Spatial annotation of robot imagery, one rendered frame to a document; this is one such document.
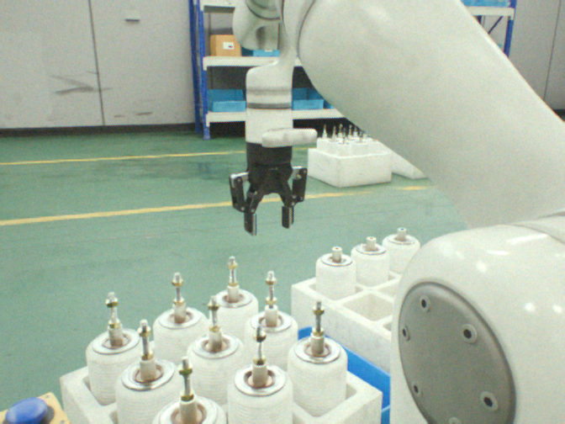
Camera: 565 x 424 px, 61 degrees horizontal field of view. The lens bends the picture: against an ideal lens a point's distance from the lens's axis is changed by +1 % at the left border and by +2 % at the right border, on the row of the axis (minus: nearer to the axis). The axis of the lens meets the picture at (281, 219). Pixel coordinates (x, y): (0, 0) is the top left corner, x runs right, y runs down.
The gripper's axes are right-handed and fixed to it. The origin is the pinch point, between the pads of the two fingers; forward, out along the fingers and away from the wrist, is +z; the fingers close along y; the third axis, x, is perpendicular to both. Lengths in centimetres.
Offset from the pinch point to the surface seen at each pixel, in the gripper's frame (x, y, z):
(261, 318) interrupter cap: -1.3, 1.1, 18.3
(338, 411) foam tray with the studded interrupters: 18.6, -1.2, 25.5
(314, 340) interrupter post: 12.8, -0.7, 16.0
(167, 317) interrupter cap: -10.7, 15.3, 18.4
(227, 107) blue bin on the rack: -386, -180, 15
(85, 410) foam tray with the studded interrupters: -2.5, 31.7, 25.7
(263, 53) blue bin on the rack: -378, -219, -37
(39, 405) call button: 14.2, 38.0, 10.6
